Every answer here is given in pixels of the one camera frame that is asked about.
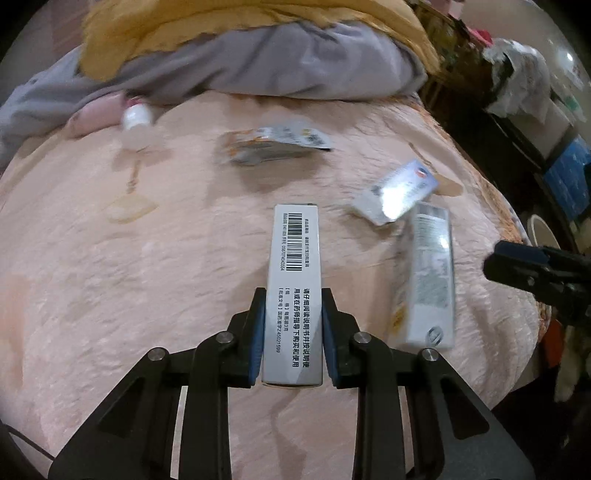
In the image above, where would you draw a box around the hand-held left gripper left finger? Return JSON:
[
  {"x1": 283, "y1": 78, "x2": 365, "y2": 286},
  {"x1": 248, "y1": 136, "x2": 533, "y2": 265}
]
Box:
[{"x1": 48, "y1": 287, "x2": 267, "y2": 480}]

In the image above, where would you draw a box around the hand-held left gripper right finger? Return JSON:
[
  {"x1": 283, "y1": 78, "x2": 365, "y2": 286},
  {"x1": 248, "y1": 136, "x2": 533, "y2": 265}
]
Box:
[{"x1": 320, "y1": 287, "x2": 536, "y2": 480}]

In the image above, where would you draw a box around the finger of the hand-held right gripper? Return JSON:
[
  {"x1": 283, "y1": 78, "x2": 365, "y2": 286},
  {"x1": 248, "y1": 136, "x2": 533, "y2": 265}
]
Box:
[{"x1": 482, "y1": 240, "x2": 591, "y2": 319}]

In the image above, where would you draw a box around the beige plastic basin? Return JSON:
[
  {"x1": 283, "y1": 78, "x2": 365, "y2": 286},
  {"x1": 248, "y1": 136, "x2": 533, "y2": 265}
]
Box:
[{"x1": 526, "y1": 213, "x2": 561, "y2": 252}]

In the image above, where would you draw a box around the grey barcode box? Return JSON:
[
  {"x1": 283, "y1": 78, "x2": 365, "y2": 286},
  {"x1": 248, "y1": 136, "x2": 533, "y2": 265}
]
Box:
[{"x1": 261, "y1": 204, "x2": 324, "y2": 387}]

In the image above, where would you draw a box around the long white box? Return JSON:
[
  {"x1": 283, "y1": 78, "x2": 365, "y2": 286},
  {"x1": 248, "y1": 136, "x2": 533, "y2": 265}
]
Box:
[{"x1": 390, "y1": 202, "x2": 455, "y2": 349}]

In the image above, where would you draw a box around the blue carton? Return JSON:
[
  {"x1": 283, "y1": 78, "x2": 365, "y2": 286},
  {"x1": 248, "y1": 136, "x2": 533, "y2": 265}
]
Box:
[{"x1": 542, "y1": 138, "x2": 591, "y2": 220}]

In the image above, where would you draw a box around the pink bed blanket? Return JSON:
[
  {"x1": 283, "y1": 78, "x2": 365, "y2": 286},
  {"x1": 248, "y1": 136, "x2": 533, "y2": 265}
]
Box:
[{"x1": 0, "y1": 88, "x2": 555, "y2": 480}]

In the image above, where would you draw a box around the white printed cloth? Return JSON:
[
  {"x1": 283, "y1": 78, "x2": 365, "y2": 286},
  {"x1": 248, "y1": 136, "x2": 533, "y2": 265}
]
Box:
[{"x1": 482, "y1": 39, "x2": 552, "y2": 123}]

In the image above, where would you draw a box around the printed foil packet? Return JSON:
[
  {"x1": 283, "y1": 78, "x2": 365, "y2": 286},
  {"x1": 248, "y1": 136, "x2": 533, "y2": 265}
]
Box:
[{"x1": 217, "y1": 121, "x2": 333, "y2": 167}]

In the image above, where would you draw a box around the wooden crib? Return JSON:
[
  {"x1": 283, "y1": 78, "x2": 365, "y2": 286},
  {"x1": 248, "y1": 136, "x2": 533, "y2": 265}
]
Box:
[{"x1": 416, "y1": 9, "x2": 490, "y2": 93}]

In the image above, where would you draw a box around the small white bottle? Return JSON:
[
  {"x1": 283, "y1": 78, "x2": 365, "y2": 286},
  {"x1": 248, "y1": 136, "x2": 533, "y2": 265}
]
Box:
[{"x1": 121, "y1": 102, "x2": 153, "y2": 153}]

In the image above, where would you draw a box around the pink soft item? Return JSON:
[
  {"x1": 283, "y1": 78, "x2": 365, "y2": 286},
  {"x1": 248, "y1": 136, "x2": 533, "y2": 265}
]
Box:
[{"x1": 69, "y1": 95, "x2": 139, "y2": 137}]

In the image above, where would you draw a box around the grey quilt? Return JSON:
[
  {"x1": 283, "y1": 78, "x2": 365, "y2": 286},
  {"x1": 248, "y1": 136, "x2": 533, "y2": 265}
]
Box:
[{"x1": 0, "y1": 21, "x2": 428, "y2": 160}]

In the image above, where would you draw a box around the yellow quilt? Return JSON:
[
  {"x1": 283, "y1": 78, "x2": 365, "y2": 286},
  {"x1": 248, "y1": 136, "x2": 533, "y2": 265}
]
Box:
[{"x1": 81, "y1": 0, "x2": 441, "y2": 81}]

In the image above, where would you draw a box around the black cable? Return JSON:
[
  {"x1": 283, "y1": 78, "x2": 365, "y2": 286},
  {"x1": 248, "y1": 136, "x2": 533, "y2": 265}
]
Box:
[{"x1": 0, "y1": 422, "x2": 56, "y2": 462}]

